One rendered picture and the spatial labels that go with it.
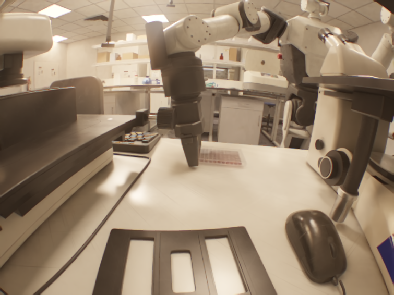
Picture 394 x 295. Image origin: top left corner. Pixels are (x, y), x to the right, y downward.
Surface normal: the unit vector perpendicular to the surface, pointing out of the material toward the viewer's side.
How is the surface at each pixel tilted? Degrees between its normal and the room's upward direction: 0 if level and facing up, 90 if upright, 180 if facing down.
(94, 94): 90
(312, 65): 99
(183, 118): 90
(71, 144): 0
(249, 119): 90
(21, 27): 81
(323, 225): 11
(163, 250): 0
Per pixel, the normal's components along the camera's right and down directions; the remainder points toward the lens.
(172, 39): -0.71, 0.32
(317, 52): -0.11, 0.46
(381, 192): -0.71, -0.69
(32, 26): 0.98, -0.07
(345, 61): -0.06, 0.00
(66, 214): 0.06, -0.94
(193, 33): 0.69, 0.13
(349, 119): -0.07, 0.26
